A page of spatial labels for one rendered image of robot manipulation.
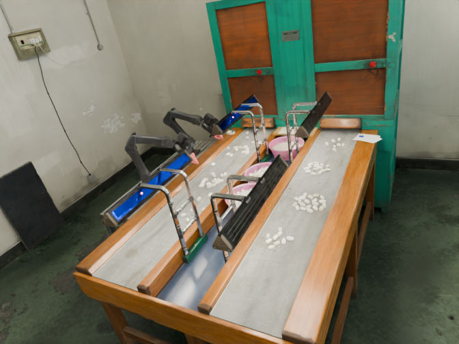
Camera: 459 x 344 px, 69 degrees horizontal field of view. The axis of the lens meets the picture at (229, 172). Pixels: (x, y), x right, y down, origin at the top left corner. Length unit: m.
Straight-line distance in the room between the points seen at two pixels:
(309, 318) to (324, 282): 0.18
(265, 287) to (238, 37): 1.96
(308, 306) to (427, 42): 2.56
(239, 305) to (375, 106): 1.78
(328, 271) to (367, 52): 1.59
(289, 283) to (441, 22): 2.53
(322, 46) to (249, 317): 1.90
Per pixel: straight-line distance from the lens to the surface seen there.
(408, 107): 3.53
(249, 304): 1.44
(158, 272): 1.65
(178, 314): 1.53
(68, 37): 4.14
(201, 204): 2.06
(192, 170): 2.42
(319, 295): 1.41
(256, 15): 2.74
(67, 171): 4.01
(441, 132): 3.63
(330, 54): 2.62
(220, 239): 1.19
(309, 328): 1.32
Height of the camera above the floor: 1.83
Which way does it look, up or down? 28 degrees down
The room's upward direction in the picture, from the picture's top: 11 degrees counter-clockwise
